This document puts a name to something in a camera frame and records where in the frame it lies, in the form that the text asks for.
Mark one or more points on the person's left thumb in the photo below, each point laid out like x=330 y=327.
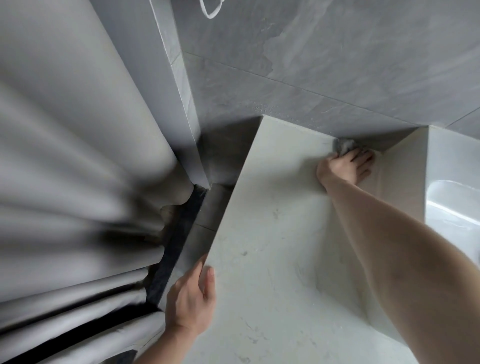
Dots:
x=208 y=283

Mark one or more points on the person's left hand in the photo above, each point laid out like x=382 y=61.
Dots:
x=187 y=303

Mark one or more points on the person's right forearm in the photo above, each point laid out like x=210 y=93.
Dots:
x=405 y=270

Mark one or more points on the white marble bathtub ledge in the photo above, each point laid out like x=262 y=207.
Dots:
x=277 y=225

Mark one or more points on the person's right thumb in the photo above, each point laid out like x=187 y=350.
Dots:
x=329 y=160

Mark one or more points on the person's left forearm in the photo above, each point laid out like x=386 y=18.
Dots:
x=167 y=347

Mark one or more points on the grey cleaning cloth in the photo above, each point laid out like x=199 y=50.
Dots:
x=345 y=145

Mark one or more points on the grey shower curtain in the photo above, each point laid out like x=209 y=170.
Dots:
x=75 y=168

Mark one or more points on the person's right hand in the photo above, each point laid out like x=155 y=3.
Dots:
x=339 y=170

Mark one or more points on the white bathtub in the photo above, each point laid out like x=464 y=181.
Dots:
x=452 y=195

